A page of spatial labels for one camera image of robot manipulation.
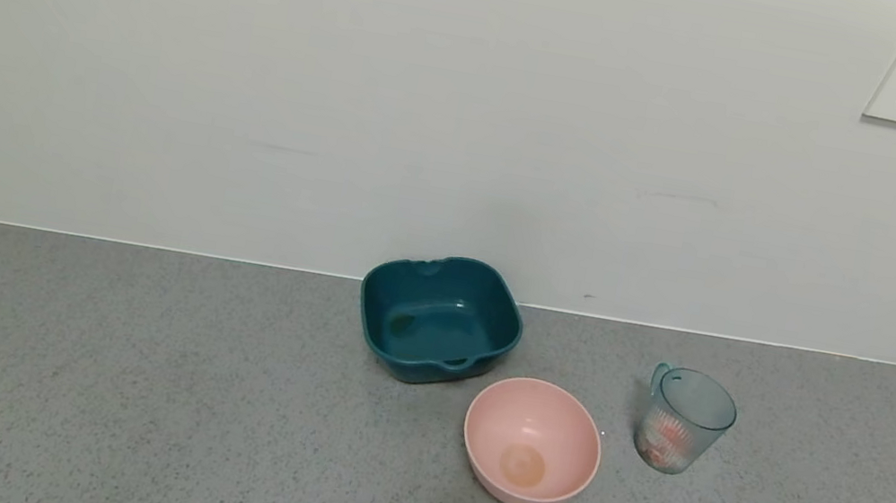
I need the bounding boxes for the orange and white small pieces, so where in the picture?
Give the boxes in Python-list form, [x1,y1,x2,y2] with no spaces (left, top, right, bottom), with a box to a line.
[635,410,696,473]

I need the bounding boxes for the transparent teal ribbed cup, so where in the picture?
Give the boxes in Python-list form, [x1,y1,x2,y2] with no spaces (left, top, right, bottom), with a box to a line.
[629,360,745,485]

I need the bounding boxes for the dark teal square bowl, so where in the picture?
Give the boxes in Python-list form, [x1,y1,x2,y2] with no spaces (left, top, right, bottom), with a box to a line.
[347,241,534,402]

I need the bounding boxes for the pink round bowl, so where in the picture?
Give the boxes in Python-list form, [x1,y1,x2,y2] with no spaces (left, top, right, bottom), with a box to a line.
[452,368,613,503]

